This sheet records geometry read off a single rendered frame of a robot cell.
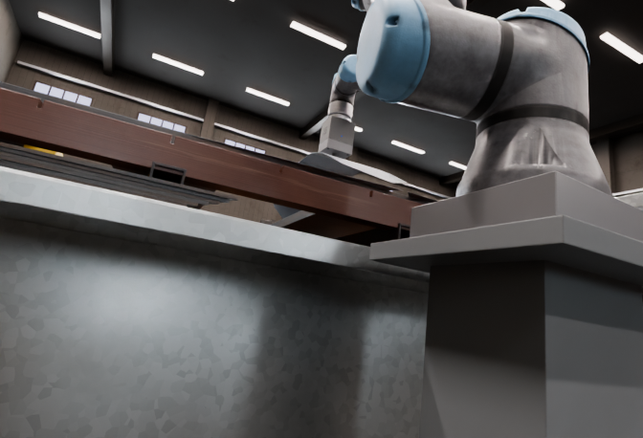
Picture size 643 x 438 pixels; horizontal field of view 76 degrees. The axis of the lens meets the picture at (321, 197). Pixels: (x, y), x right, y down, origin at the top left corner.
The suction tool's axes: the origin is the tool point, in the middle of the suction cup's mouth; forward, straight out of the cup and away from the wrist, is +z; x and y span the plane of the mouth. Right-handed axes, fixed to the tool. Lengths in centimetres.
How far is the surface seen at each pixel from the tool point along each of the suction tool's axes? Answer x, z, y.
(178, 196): 53, 31, 44
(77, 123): 40, 21, 59
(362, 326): 45, 43, 11
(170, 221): 60, 35, 45
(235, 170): 40, 21, 36
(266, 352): 44, 48, 27
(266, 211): -1029, -223, -279
